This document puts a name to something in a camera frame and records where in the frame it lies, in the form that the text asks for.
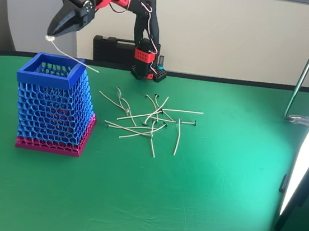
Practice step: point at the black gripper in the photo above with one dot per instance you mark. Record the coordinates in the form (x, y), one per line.
(76, 16)

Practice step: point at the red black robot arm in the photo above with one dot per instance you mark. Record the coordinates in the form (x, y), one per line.
(151, 27)

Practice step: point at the blue pink lattice basket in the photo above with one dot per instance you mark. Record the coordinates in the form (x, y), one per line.
(53, 108)

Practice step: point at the black plastic tool case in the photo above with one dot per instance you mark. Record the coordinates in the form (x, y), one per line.
(111, 49)

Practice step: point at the small teal black cylinder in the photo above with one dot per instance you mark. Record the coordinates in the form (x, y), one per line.
(161, 62)

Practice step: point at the green cloth with black rim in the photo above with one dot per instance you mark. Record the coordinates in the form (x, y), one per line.
(144, 198)

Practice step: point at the black framed LED light panel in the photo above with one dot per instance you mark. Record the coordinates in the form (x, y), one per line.
(307, 156)

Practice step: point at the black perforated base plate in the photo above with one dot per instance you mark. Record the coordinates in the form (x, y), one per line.
(160, 76)

